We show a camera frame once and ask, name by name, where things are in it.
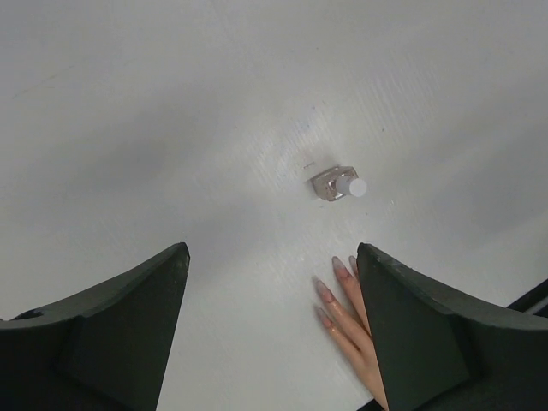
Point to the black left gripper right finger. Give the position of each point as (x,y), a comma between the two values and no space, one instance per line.
(441,349)

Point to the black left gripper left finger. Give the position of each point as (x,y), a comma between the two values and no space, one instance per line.
(104,348)

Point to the clear glitter nail polish bottle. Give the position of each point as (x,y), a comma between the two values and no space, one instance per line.
(324,183)

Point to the mannequin hand with long nails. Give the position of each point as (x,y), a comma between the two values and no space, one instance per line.
(350,330)

